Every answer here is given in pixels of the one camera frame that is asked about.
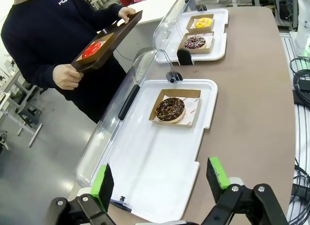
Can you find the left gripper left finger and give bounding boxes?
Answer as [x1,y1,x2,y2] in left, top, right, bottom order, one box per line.
[49,163,115,225]

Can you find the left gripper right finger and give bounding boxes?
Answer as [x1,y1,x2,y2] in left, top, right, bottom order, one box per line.
[202,156,289,225]

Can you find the cardboard tray of red donut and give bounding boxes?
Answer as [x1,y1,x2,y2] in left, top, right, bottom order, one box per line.
[76,32,115,65]

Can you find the dark brown serving tray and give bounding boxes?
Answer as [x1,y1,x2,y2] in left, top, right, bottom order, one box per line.
[71,10,143,73]

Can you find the person's left forearm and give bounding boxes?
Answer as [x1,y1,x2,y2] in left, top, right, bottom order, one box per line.
[95,2,125,21]

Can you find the person's right forearm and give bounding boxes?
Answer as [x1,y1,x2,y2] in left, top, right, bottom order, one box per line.
[13,47,64,89]

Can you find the paper liner under chocolate donut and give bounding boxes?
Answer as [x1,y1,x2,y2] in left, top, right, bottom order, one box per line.
[178,96,202,128]

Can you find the chocolate donut with gold sprinkles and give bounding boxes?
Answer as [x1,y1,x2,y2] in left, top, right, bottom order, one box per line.
[155,96,186,124]

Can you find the cardboard tray of chocolate donut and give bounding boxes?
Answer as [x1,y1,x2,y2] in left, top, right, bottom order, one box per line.
[148,88,202,129]

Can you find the cardboard tray of colourful donut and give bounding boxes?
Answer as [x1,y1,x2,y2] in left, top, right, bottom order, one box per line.
[177,30,216,54]

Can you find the chocolate donut with colourful sprinkles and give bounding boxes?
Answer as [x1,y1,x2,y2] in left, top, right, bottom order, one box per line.
[183,35,206,50]

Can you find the paper liner under colourful donut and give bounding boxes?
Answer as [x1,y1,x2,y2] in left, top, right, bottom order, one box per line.
[203,32,214,45]

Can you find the cardboard tray of yellow donut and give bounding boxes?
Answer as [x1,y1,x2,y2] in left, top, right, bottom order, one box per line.
[186,14,215,34]

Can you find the yellow glazed donut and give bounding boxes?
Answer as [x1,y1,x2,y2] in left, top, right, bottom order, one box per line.
[194,17,214,29]

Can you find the person's navy sweater torso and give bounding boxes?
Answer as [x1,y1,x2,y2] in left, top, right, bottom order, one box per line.
[1,0,136,124]

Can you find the person's right hand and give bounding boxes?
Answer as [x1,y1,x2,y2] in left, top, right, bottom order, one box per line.
[53,63,85,90]

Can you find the person's left hand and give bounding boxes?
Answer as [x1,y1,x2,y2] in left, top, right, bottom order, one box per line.
[118,6,137,25]

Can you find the clear display case lid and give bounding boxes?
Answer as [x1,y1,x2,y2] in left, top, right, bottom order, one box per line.
[75,48,171,188]
[154,0,194,65]

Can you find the white display case base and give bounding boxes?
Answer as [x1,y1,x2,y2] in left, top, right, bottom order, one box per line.
[155,8,230,65]
[79,78,218,223]

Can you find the black lid hinge cap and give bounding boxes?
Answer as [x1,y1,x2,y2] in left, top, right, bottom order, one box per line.
[176,49,195,66]
[165,71,184,83]

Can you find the black power adapter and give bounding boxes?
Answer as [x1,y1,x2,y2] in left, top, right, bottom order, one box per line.
[298,76,310,91]

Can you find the white side table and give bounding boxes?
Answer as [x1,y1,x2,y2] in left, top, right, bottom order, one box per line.
[95,0,186,36]

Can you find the white desk frame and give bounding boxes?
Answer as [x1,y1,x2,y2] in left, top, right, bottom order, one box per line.
[0,70,43,148]

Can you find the thick black cable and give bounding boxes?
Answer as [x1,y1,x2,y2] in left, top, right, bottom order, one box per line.
[294,90,310,105]

